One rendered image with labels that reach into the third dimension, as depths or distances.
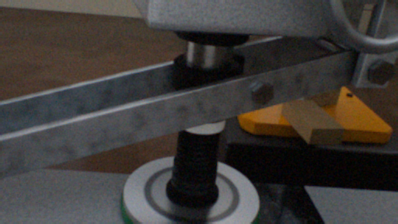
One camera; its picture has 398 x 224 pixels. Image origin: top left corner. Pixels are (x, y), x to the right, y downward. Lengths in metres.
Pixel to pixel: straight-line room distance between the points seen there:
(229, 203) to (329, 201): 0.20
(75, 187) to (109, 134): 0.22
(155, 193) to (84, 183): 0.13
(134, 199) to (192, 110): 0.19
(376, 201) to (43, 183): 0.58
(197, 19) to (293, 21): 0.10
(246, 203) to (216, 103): 0.19
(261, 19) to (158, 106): 0.16
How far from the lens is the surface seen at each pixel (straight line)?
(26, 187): 0.67
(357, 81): 0.52
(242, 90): 0.47
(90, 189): 0.65
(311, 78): 0.50
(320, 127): 1.06
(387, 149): 1.28
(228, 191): 0.61
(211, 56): 0.47
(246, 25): 0.39
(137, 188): 0.60
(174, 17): 0.36
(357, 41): 0.39
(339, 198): 0.72
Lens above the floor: 1.25
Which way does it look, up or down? 24 degrees down
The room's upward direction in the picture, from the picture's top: 7 degrees clockwise
